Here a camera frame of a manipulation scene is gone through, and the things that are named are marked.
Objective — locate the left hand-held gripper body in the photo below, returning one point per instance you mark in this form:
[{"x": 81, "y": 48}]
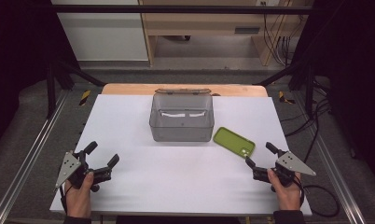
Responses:
[{"x": 71, "y": 164}]

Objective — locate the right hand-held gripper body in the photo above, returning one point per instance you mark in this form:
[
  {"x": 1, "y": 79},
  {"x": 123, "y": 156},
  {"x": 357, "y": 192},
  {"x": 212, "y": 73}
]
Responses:
[{"x": 288, "y": 167}]

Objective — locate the green phone case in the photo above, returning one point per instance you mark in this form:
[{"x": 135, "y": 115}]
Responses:
[{"x": 234, "y": 142}]

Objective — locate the grey translucent storage box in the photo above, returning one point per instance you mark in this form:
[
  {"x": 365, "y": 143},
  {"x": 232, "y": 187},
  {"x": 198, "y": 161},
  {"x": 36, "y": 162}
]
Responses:
[{"x": 182, "y": 115}]

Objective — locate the person's right hand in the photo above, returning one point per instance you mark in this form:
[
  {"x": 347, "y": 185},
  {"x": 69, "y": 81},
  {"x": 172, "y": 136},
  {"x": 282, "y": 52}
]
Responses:
[{"x": 285, "y": 194}]

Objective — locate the person's left hand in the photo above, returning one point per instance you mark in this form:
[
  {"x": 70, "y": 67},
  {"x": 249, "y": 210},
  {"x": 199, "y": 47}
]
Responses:
[{"x": 79, "y": 196}]

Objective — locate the yellow black tape marker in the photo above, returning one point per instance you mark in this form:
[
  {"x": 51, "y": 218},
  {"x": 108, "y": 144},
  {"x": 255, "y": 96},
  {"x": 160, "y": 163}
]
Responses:
[
  {"x": 283, "y": 97},
  {"x": 85, "y": 97}
]

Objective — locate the white table board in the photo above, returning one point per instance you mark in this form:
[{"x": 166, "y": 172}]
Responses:
[{"x": 176, "y": 174}]

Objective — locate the black metal stand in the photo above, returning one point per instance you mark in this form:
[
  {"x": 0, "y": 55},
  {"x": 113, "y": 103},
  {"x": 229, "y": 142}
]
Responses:
[
  {"x": 307, "y": 81},
  {"x": 52, "y": 90}
]

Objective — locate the wooden table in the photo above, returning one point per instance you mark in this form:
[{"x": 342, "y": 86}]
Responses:
[{"x": 129, "y": 89}]

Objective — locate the white cabinet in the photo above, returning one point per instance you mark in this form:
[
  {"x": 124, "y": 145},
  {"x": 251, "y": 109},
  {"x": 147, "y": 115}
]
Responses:
[{"x": 104, "y": 34}]

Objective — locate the light wooden desk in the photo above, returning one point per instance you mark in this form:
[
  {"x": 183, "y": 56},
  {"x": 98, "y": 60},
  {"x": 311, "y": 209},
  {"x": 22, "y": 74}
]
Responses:
[{"x": 204, "y": 25}]

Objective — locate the aluminium floor rail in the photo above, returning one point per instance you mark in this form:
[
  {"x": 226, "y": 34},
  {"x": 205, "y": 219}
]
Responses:
[
  {"x": 27, "y": 155},
  {"x": 335, "y": 174}
]

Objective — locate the black frame crossbar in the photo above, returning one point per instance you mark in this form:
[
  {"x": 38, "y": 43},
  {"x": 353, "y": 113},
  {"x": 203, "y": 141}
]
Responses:
[{"x": 182, "y": 9}]

